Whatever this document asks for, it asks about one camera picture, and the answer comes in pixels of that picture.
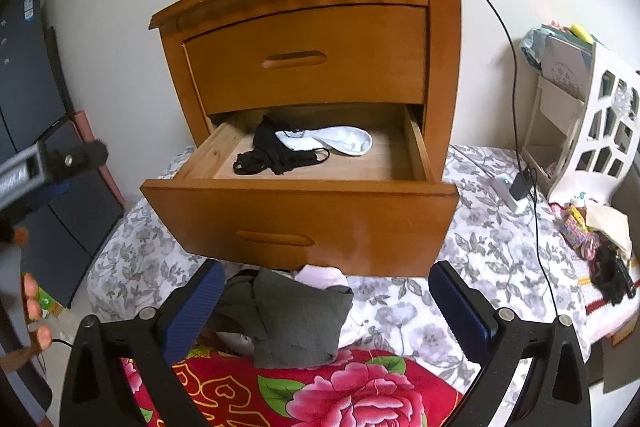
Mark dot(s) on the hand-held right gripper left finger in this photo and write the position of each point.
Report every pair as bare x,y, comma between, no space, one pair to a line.
195,307

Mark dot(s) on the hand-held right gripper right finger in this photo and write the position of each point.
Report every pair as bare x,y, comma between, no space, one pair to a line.
460,307

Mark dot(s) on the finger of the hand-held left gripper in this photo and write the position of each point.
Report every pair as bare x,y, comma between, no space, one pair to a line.
75,159
47,196

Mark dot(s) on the dark grey underwear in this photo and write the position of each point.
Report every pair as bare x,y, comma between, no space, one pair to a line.
290,322

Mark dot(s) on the pink underwear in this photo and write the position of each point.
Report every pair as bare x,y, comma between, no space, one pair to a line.
320,276

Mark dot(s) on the black lace underwear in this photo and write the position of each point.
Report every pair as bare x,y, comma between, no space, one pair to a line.
267,147

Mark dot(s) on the wooden drawer with closed front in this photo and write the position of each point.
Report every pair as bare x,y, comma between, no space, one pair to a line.
325,72

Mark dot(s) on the person's left hand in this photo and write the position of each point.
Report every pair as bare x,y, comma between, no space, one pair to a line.
36,312

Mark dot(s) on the pink board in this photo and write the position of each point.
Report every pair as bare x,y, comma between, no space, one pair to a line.
97,147

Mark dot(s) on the grey floral quilt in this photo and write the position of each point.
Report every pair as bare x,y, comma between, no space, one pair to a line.
450,257

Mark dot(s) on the dark cabinet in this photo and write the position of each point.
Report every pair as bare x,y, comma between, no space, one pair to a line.
30,82

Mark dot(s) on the green packet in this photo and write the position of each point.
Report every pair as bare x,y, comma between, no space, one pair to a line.
50,304

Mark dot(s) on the white power strip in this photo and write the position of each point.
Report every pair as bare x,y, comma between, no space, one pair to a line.
505,194

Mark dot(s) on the black charger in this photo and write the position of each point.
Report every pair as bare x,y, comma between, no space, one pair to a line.
522,186

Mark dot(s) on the white crochet mat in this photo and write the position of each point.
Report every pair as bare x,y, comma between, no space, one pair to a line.
600,317

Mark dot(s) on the black tangled accessories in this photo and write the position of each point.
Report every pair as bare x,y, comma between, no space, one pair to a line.
612,274

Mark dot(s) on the red floral blanket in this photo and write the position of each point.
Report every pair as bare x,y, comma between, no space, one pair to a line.
325,397

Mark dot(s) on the cardboard sheet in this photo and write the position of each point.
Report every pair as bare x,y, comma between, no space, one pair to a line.
622,362

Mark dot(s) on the cream paper bag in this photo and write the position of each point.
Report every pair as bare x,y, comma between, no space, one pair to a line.
610,222

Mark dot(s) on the white openwork rack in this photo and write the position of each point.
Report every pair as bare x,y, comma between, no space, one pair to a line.
600,107

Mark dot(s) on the wooden nightstand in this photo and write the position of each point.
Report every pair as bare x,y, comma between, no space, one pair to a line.
445,57

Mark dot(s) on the white paper box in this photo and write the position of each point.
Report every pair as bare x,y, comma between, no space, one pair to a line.
567,67

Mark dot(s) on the teal plastic bag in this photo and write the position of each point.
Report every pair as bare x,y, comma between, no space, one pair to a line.
532,47

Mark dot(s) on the yellow sponge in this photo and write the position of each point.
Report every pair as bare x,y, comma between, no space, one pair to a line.
582,33

